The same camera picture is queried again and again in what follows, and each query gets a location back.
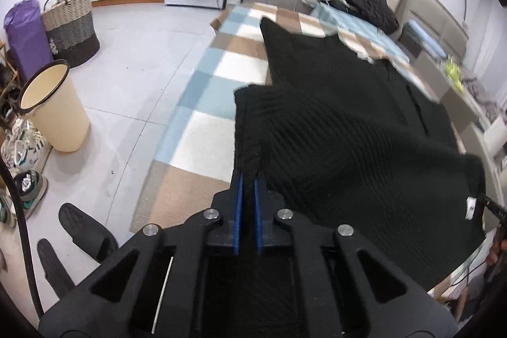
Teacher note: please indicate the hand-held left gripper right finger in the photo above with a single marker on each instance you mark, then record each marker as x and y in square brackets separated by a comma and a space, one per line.
[259, 215]

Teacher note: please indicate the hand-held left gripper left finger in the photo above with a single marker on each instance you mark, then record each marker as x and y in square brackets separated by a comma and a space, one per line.
[237, 211]

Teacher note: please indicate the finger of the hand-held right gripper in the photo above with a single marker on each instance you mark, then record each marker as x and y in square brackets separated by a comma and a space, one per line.
[493, 208]

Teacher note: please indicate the black knit sweater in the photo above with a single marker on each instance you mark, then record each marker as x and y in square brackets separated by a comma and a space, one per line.
[336, 148]

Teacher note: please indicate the person's right hand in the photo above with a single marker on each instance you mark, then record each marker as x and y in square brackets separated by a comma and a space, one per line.
[497, 247]

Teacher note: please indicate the checkered blanket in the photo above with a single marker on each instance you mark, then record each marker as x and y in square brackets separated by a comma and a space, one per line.
[206, 116]

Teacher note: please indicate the grey crumpled cloth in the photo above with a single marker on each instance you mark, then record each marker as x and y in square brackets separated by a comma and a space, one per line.
[481, 92]

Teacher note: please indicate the beige side cabinet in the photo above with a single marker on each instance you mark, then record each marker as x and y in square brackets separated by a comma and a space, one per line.
[439, 84]

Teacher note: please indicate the green plush toy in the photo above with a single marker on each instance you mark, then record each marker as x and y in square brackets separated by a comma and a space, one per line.
[454, 72]

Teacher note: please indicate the light blue pillow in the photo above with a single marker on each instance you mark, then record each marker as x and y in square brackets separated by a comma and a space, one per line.
[426, 35]

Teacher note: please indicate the grey teal sneaker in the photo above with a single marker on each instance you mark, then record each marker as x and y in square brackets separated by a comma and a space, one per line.
[31, 191]

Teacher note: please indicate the cream waste bin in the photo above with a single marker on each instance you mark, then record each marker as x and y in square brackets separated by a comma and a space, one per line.
[55, 112]

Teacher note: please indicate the light blue checked cloth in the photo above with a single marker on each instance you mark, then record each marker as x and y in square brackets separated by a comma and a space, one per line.
[356, 29]

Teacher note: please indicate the white green sneaker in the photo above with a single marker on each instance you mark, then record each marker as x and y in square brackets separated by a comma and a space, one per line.
[23, 152]

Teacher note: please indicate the dark quilted cushion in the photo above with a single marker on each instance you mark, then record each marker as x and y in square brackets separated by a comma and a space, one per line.
[364, 1]

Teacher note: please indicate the wicker laundry basket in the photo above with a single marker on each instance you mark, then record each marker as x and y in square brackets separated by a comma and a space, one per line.
[71, 29]

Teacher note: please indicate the purple bag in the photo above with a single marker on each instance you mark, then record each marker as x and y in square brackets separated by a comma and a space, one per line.
[25, 37]

